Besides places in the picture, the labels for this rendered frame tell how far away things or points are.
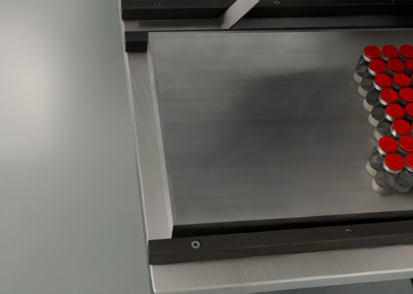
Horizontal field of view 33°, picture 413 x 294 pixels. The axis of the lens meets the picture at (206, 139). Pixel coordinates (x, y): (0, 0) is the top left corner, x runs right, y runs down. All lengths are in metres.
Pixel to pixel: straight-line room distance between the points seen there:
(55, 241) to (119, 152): 0.30
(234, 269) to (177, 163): 0.13
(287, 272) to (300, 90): 0.24
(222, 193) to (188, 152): 0.06
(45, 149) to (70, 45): 0.38
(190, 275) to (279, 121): 0.22
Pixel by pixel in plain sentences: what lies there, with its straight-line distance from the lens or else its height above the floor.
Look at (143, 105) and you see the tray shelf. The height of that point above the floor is 0.88.
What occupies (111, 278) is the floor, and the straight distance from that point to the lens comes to 1.66.
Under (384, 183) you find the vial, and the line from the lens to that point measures 0.76.
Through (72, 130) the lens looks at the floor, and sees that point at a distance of 1.90.
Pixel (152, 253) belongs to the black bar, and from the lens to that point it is 0.67.
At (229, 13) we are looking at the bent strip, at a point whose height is 0.90.
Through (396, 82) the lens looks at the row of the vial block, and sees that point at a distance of 0.83.
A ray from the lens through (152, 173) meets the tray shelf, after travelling 0.74.
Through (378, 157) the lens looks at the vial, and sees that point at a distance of 0.77.
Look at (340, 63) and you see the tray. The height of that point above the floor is 0.88.
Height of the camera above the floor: 1.49
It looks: 52 degrees down
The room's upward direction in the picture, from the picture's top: 10 degrees clockwise
